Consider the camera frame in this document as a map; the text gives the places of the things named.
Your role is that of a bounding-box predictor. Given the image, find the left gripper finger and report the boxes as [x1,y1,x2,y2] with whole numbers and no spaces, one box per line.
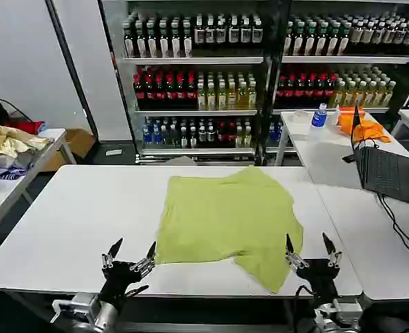
[101,237,124,268]
[130,241,157,278]

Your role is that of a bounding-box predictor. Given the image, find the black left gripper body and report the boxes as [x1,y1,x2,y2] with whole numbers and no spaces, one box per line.
[98,259,143,309]

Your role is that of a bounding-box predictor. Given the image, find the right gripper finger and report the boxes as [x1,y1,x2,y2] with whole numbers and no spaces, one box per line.
[284,232,310,270]
[321,231,343,268]

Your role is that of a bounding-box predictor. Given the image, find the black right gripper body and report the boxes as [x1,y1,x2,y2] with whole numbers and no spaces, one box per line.
[295,257,340,305]

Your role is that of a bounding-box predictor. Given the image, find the light green shirt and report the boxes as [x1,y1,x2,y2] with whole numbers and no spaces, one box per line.
[155,165,304,295]

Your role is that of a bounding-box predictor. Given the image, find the black open laptop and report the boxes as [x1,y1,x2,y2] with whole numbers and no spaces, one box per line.
[351,105,409,207]

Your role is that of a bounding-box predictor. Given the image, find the white table with laptop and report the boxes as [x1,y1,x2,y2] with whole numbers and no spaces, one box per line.
[275,110,409,190]

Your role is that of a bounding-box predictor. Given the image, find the white table with clothes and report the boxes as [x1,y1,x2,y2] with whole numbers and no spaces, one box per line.
[0,128,78,241]

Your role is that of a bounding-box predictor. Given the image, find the brown cardboard box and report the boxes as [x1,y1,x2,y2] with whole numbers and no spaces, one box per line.
[42,128,96,173]

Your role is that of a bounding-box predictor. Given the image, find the white and blue cloth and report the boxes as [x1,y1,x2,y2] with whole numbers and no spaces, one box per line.
[0,151,36,182]

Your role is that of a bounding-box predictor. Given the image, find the orange cloth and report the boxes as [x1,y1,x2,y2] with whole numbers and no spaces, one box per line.
[338,106,392,144]

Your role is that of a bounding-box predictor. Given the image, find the blue label water bottle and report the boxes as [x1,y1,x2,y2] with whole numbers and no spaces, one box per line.
[310,103,328,138]

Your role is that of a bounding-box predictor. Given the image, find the clear plastic bag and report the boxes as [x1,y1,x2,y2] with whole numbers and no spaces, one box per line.
[327,106,342,127]

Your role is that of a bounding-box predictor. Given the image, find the pale yellow cloth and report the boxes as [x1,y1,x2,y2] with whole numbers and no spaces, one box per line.
[0,123,50,160]

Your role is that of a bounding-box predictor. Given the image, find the red cloth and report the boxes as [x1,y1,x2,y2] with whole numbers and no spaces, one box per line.
[3,120,46,135]

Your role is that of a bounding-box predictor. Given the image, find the shelf of drink bottles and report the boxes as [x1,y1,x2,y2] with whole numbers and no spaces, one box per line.
[265,0,409,164]
[98,0,275,164]

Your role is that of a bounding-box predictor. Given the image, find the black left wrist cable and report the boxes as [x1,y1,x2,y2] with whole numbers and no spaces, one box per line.
[122,284,150,300]

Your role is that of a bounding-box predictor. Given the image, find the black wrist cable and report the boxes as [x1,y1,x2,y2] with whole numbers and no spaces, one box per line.
[122,284,150,300]
[293,284,317,333]

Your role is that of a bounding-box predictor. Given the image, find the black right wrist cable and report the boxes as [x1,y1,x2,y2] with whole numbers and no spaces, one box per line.
[293,284,317,333]

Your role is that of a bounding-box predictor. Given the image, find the black laptop cable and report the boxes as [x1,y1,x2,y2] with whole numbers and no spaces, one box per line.
[376,191,409,246]
[380,194,409,278]

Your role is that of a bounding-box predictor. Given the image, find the black partition frame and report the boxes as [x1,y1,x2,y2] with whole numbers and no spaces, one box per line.
[44,0,100,144]

